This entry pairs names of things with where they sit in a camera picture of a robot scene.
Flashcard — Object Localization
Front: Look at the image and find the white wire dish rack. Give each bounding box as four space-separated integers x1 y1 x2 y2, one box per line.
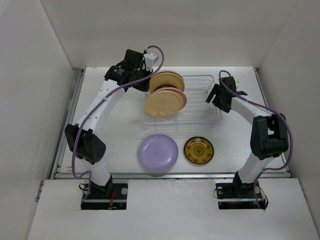
141 74 222 129

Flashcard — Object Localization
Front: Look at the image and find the pink plastic plate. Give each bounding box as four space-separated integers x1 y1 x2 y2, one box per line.
157 88 187 110

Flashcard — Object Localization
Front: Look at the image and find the cream orange plastic plate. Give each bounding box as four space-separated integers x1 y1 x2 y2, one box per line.
144 90 184 117

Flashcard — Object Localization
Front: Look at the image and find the yellow patterned dark-rim plate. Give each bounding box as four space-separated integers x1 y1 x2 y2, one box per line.
183 136 215 166

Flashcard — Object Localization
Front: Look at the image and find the lilac plastic plate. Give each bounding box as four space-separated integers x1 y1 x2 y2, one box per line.
137 133 179 173

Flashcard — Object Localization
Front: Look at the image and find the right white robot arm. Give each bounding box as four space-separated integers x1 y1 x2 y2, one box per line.
206 75 293 198

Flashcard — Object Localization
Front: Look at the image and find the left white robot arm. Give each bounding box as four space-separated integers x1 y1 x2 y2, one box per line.
64 49 163 199

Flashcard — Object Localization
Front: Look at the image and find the white front board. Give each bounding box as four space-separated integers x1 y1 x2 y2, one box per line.
28 178 319 240

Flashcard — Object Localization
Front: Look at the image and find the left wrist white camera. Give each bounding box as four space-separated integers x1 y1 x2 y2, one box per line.
143 52 159 72

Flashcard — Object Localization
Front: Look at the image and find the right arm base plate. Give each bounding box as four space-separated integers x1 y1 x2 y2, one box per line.
214 181 269 210

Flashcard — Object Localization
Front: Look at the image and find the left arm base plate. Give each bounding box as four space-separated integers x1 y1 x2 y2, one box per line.
79 182 128 210

